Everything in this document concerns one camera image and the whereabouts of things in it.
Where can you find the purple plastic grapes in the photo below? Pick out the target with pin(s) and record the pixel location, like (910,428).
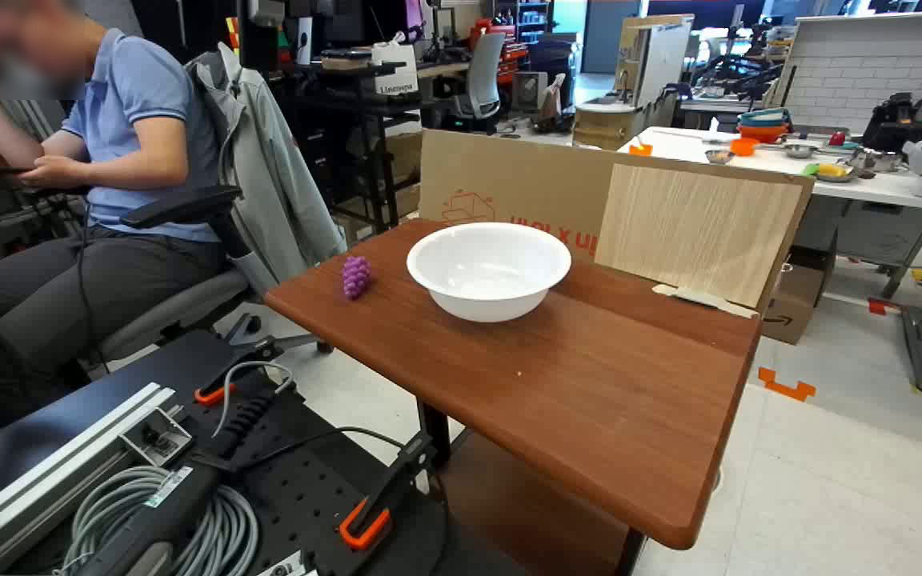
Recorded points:
(352,276)

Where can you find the white plastic bowl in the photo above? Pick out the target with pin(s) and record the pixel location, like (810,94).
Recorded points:
(489,276)

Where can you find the brown cardboard panel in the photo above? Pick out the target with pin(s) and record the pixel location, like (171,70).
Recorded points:
(503,187)

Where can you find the black table leg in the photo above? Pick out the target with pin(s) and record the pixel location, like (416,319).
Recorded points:
(432,433)

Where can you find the grey jacket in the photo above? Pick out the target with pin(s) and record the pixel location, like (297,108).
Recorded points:
(281,193)

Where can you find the white bag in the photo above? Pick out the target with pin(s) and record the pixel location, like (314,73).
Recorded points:
(396,70)

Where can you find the light wood board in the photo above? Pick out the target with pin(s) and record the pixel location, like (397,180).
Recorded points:
(695,230)

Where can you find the black grey office chair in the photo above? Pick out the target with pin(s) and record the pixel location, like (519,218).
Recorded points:
(177,308)

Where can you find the small orange object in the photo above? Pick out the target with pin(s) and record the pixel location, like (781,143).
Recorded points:
(745,145)

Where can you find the cardboard box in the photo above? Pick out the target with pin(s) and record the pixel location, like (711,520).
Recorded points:
(795,306)

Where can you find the seated person in blue shirt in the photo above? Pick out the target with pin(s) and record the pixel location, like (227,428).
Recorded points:
(128,116)

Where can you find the white work table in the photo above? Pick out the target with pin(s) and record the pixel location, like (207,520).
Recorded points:
(880,187)

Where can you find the white board panel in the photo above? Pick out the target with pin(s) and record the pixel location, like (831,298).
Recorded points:
(856,70)

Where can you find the black bag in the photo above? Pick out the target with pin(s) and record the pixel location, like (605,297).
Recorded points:
(895,124)

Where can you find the aluminium profile rail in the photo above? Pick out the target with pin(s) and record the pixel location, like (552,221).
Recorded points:
(47,475)

